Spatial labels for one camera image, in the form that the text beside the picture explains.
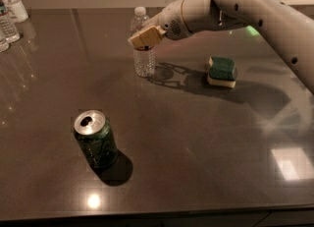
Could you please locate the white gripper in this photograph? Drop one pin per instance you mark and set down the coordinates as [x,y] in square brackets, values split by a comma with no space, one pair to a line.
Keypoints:
[172,21]

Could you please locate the clear plastic water bottle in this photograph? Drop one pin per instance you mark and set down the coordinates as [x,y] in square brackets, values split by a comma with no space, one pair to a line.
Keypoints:
[144,58]

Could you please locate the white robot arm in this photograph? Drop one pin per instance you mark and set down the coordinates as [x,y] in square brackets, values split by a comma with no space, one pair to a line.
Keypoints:
[287,31]

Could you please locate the white hand sanitizer pump bottle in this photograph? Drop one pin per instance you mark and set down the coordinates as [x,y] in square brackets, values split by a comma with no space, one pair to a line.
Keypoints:
[17,10]

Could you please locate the clear water bottle at left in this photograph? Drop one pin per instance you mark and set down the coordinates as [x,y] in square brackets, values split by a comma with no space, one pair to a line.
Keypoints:
[7,26]

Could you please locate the clear bottle at left edge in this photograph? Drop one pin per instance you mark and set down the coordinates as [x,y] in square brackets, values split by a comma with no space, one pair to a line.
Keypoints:
[4,45]

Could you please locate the green and yellow sponge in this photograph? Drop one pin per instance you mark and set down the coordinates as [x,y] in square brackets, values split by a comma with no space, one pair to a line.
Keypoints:
[221,72]

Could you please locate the green soda can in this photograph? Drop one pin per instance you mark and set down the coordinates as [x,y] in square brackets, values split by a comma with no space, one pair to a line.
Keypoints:
[95,138]

